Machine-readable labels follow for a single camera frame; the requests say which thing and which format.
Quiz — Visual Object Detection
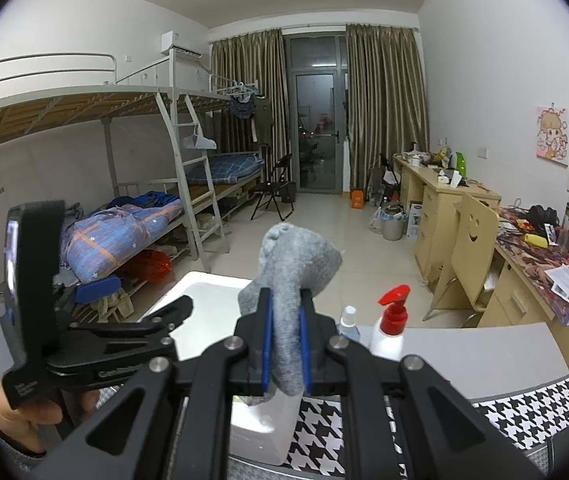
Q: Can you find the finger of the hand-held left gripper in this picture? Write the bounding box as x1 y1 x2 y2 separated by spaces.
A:
47 295 195 392
53 274 121 322

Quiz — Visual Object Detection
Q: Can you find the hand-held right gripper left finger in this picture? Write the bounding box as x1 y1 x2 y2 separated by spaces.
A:
29 287 272 480

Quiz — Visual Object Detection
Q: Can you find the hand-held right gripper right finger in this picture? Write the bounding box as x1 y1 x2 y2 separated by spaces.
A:
298 289 549 480

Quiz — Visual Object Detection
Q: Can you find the white foam box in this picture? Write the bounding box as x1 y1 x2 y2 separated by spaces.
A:
138 271 306 467

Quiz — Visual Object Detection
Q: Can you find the grey sock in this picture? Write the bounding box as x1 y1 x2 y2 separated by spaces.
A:
238 223 343 395

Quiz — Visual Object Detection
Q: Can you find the person's left hand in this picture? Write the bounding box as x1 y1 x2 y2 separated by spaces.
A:
0 375 101 456

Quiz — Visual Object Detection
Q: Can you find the clear blue spray bottle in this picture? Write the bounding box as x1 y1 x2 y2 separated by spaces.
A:
337 305 361 344

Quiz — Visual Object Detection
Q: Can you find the red bag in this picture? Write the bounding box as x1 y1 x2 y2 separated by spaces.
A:
128 250 173 284

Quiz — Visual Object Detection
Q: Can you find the blue plaid quilt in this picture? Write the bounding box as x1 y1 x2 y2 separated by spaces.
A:
59 192 186 284

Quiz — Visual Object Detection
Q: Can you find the white lotion bottle red pump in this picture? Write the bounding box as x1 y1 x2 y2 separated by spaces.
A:
368 284 411 362

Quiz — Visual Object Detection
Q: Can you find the metal bucket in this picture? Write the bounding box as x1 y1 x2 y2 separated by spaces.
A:
379 205 408 241

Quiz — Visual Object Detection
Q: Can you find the white bunk bed ladder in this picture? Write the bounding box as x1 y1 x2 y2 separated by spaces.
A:
156 91 231 273

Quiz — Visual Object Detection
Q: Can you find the black folding chair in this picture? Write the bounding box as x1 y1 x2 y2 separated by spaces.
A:
250 153 298 221

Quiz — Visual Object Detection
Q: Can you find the white blue carton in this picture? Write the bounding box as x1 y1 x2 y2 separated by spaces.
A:
407 203 423 238

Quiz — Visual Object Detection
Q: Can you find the blue plaid mattress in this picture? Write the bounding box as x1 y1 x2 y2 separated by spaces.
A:
184 153 266 186

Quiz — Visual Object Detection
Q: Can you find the white metal bunk bed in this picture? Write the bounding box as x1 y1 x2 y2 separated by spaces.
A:
114 35 268 211
0 52 231 323

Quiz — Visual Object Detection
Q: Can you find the light wooden desk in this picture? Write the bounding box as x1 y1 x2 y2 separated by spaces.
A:
481 207 569 358
393 154 503 282

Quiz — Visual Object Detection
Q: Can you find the wooden chair smiley cutout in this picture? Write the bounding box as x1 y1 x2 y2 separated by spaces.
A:
422 192 501 329

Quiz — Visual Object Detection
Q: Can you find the glass balcony door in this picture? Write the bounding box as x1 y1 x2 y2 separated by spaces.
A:
283 32 350 196

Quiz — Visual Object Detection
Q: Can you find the hanging dark green garment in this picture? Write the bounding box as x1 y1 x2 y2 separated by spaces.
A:
254 97 276 147

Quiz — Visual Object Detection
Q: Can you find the black white houndstooth mat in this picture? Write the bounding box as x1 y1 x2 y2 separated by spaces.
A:
229 375 569 480

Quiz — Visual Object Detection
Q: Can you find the hanging blue garment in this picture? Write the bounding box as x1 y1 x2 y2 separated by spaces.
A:
228 94 258 121

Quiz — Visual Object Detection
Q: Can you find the brown curtain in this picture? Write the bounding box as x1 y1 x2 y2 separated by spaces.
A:
346 23 431 194
211 29 298 184

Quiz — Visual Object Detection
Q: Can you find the white air conditioner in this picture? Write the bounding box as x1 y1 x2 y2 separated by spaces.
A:
161 31 203 57

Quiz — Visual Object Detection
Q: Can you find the black bag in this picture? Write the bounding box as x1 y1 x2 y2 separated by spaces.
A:
523 204 560 229

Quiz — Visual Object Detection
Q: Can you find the cartoon wall poster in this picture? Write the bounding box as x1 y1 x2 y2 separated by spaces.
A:
534 104 569 167

